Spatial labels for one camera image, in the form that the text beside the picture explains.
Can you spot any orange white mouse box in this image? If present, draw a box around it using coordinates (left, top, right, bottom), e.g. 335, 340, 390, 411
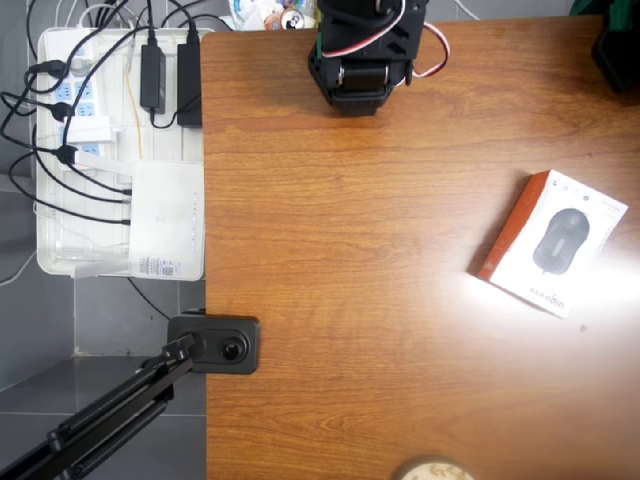
467, 168, 630, 320

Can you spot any thin yellow cable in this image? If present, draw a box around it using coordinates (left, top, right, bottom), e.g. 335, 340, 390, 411
124, 68, 144, 161

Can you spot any red white servo cable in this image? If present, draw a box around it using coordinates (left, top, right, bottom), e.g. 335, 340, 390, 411
319, 0, 451, 80

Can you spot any slim black power adapter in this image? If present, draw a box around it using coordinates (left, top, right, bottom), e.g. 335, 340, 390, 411
139, 43, 168, 113

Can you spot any black stand clamp base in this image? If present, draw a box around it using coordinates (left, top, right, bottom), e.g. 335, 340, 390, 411
166, 311, 262, 376

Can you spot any white floor cable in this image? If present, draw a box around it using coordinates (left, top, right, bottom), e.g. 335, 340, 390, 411
0, 248, 37, 287

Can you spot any round wooden coaster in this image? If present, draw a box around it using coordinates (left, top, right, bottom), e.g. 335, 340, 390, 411
394, 454, 476, 480

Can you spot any black floor cable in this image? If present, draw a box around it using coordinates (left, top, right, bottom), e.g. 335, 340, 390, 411
126, 277, 172, 322

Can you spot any white printed plastic bag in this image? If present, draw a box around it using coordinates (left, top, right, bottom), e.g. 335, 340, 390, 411
227, 0, 284, 32

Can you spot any white charger plug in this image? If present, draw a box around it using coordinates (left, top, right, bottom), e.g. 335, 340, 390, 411
64, 115, 114, 147

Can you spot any white plastic cable tray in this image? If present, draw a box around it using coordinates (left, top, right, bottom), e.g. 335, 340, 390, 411
35, 26, 208, 282

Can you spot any white router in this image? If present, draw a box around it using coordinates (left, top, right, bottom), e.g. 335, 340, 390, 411
73, 151, 207, 281

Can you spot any white power strip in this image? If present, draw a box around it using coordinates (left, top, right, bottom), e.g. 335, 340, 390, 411
48, 37, 110, 162

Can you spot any green clamp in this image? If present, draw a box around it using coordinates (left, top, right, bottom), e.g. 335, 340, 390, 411
568, 0, 621, 18

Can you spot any drink can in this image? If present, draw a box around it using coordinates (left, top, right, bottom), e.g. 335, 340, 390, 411
280, 8, 307, 32

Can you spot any wide black power adapter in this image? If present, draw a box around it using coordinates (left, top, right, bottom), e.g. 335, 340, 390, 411
176, 43, 204, 128

